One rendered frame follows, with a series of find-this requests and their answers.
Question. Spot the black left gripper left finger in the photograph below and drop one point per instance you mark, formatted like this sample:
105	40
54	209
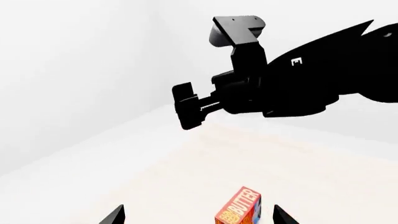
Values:
115	217

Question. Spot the red butter box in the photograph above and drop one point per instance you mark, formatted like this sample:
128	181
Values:
237	207

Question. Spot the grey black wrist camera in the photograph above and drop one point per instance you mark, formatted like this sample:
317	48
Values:
239	32

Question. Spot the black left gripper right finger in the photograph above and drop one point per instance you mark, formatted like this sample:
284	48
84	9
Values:
282	217

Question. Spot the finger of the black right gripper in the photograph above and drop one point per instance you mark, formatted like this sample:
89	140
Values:
190	116
183	91

